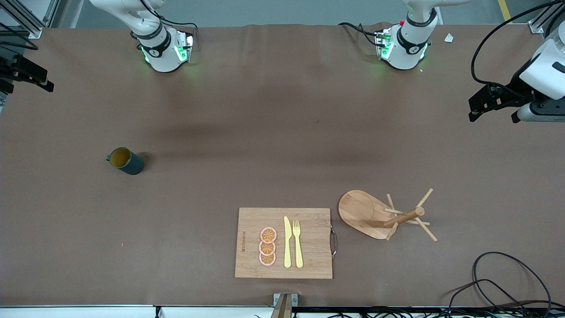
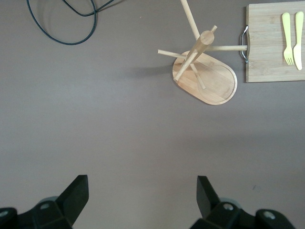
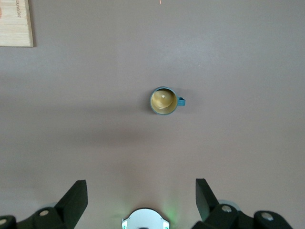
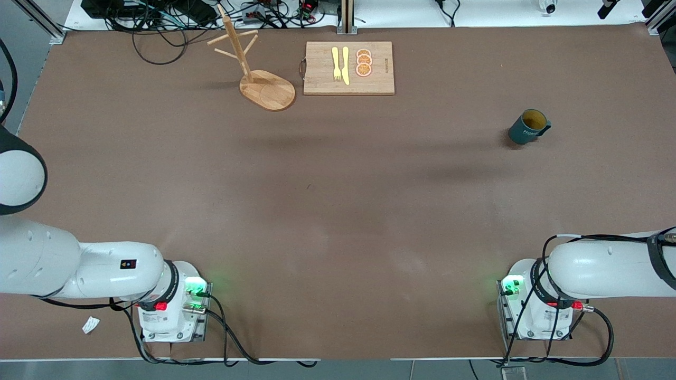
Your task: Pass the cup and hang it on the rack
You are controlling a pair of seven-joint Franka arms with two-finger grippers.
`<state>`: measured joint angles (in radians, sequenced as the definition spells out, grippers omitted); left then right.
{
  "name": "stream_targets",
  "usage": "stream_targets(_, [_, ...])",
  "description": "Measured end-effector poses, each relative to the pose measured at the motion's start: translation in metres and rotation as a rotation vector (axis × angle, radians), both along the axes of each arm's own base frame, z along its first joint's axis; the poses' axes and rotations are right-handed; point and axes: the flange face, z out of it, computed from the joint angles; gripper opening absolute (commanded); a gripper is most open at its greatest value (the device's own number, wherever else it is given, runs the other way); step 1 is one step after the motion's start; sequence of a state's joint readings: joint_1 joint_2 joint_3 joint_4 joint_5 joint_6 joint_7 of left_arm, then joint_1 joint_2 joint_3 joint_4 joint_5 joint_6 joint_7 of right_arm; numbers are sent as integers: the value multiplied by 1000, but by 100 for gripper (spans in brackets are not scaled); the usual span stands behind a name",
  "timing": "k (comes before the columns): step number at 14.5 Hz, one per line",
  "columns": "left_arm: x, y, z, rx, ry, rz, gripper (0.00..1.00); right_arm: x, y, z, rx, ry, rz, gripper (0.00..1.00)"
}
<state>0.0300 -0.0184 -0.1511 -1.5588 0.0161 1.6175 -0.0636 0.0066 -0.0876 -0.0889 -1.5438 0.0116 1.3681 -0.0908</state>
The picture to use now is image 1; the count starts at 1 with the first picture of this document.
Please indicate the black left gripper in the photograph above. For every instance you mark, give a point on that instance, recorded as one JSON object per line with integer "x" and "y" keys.
{"x": 514, "y": 88}

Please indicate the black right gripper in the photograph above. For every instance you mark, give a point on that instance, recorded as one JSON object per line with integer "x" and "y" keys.
{"x": 12, "y": 66}

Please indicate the dark teal cup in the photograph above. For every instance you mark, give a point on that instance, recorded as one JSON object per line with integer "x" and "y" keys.
{"x": 131, "y": 165}

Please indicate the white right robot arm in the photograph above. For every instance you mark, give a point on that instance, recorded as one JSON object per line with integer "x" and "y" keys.
{"x": 161, "y": 53}

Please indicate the wooden cup rack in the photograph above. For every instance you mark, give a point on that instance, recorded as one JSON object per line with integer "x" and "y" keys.
{"x": 362, "y": 212}

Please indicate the white paper scrap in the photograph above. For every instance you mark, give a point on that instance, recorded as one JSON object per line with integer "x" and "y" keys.
{"x": 449, "y": 38}

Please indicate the brown table cover sheet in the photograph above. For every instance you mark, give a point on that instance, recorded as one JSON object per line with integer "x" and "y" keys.
{"x": 132, "y": 229}

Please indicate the bamboo cutting board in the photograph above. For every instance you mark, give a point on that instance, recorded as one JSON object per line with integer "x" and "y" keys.
{"x": 309, "y": 256}

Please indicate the yellow plastic fork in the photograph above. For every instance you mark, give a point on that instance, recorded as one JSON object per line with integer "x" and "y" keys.
{"x": 298, "y": 251}

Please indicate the yellow plastic knife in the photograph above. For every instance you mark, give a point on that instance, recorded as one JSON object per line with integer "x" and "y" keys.
{"x": 287, "y": 247}

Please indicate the toy orange slice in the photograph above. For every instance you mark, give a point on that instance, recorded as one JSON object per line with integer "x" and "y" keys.
{"x": 268, "y": 234}

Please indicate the aluminium frame profile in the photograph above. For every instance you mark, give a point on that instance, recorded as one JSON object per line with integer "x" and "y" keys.
{"x": 540, "y": 24}
{"x": 26, "y": 20}

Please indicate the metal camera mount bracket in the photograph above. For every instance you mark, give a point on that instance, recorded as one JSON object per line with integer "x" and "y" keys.
{"x": 284, "y": 304}

